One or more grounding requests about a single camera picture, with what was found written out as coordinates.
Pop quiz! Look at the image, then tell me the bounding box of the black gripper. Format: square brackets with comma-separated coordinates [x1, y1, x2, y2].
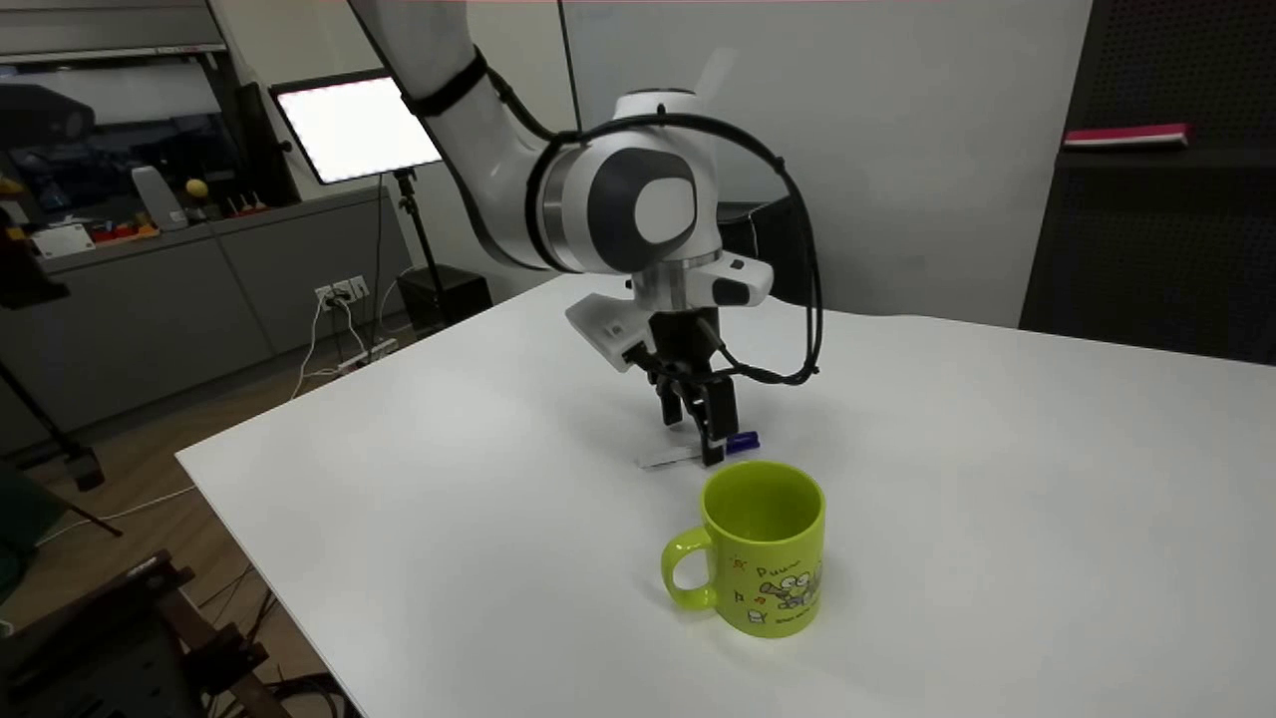
[622, 305, 742, 468]

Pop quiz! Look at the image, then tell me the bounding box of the black equipment frame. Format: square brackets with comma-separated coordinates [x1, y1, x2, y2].
[0, 549, 354, 718]

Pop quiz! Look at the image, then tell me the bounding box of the pink book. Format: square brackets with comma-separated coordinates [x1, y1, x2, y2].
[1060, 119, 1194, 151]

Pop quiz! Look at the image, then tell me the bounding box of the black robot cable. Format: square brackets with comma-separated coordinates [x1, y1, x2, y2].
[524, 111, 830, 392]

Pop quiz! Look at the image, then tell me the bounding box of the grey low cabinet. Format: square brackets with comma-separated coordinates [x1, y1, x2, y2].
[0, 184, 403, 456]

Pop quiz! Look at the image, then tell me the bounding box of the grey overhead cabinet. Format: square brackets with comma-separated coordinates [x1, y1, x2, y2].
[0, 0, 232, 65]

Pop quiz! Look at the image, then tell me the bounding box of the black paper shredder bin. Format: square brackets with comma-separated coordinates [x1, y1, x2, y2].
[716, 195, 815, 305]

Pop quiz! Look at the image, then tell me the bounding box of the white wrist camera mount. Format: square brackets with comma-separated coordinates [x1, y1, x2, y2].
[567, 289, 658, 373]

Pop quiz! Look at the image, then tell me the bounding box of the black light stand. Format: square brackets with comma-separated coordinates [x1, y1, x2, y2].
[389, 167, 454, 289]

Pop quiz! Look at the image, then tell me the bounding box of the rectangular LED light panel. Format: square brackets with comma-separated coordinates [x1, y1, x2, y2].
[268, 73, 447, 192]

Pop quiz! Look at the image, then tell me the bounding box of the black box under light stand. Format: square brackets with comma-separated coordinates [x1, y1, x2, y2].
[394, 264, 496, 336]

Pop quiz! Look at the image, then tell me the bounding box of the black shelf unit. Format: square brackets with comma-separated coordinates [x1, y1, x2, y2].
[1017, 0, 1276, 368]

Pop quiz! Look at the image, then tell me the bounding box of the white wall power outlet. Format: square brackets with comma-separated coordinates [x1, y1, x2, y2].
[313, 269, 377, 311]

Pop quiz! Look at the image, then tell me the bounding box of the black tripod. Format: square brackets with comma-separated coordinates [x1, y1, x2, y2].
[0, 222, 124, 543]

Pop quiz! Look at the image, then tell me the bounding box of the lime green ceramic mug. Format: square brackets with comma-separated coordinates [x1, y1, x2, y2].
[658, 460, 830, 643]

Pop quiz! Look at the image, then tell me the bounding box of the white power cable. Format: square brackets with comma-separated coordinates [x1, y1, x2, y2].
[292, 289, 403, 393]

